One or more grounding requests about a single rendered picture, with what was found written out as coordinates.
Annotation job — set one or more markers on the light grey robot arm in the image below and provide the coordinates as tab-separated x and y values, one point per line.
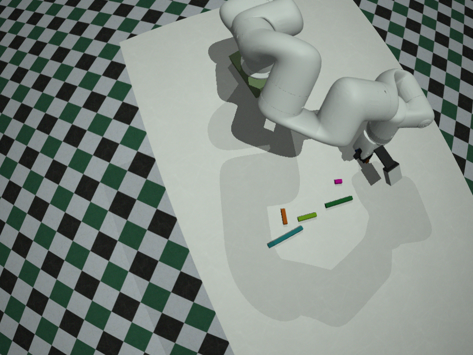
292	76

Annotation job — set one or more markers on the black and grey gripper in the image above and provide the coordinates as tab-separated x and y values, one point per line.
365	146

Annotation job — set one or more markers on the turquoise rod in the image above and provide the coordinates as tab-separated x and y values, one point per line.
285	237

